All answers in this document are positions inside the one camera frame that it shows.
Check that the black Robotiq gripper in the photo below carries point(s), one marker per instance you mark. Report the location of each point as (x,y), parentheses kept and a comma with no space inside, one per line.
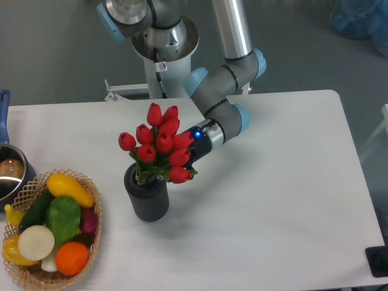
(200,147)

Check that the red tulip bouquet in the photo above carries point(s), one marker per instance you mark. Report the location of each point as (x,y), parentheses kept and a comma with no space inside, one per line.
(158,149)

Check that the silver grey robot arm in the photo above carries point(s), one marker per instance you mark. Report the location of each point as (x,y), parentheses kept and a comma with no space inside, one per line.
(222,120)

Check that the dark grey ribbed vase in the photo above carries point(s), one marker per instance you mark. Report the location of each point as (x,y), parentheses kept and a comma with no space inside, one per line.
(150,201)

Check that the purple red onion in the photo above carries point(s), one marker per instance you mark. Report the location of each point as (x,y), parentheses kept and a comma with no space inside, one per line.
(89,221)

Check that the yellow squash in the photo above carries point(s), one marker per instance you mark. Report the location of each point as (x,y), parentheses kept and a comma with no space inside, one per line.
(60,184)

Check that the green lettuce leaf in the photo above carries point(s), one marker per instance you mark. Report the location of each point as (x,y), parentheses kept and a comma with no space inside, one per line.
(62,219)

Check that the woven wicker basket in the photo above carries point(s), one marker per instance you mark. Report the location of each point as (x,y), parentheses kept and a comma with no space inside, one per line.
(33,277)

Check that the orange fruit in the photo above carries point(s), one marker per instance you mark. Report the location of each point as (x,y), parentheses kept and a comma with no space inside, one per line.
(71,258)

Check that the dark green cucumber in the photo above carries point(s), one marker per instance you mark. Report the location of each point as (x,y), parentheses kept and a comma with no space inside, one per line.
(36,213)

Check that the white round radish slice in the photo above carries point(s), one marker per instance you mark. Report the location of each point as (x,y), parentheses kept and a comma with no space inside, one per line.
(36,242)

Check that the white leek stalk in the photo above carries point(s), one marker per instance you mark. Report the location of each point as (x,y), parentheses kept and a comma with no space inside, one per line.
(48,263)

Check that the blue plastic bag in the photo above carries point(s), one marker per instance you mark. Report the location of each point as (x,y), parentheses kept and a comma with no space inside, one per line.
(361,20)

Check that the black device at table edge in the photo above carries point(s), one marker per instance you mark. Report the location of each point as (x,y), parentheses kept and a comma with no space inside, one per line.
(377,260)

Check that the yellow bell pepper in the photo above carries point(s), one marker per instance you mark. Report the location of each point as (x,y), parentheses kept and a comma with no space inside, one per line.
(11,253)

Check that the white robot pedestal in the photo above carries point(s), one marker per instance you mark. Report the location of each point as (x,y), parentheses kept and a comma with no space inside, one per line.
(167,51)

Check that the white frame at right edge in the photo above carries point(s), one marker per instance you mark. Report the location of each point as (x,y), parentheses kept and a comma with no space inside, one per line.
(375,138)

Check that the blue handled saucepan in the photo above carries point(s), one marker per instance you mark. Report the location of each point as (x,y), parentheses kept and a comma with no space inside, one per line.
(16,171)

